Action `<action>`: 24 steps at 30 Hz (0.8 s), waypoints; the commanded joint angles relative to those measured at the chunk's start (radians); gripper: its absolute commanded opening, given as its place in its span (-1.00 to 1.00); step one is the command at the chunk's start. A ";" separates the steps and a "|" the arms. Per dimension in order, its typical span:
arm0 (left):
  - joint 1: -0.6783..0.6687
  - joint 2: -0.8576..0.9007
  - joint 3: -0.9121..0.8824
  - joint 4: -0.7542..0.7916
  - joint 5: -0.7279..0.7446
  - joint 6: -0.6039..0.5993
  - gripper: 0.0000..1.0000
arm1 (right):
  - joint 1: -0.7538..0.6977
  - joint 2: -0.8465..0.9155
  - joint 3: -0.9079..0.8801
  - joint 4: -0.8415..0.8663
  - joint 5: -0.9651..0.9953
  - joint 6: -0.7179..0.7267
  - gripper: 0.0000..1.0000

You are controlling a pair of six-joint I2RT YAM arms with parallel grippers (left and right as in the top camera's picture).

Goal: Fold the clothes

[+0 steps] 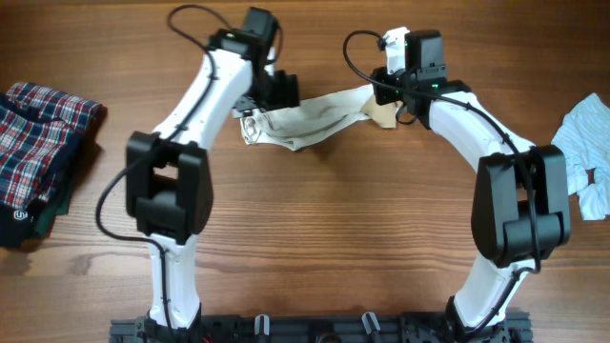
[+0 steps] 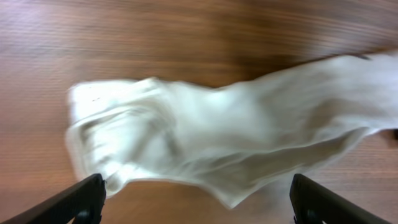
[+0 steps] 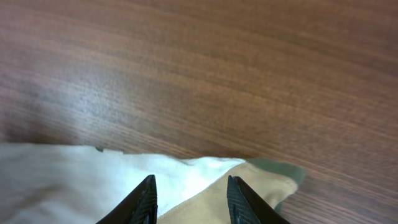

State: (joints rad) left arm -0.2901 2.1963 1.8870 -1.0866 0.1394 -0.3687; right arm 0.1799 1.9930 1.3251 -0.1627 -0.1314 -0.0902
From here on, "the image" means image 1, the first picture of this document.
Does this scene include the plaid folded shorts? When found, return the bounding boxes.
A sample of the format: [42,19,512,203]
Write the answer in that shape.
[1,81,107,249]

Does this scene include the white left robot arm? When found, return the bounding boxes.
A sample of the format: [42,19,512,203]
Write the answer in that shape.
[126,8,299,333]

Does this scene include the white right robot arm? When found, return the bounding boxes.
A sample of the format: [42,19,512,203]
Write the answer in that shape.
[369,27,571,337]

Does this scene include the white camouflage baby garment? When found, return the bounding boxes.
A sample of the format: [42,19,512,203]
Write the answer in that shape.
[240,85,399,151]

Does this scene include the dark green folded garment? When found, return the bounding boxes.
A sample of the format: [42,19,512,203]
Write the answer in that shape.
[31,162,81,240]

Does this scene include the light blue striped garment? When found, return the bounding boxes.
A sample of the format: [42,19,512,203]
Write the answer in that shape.
[552,93,609,220]

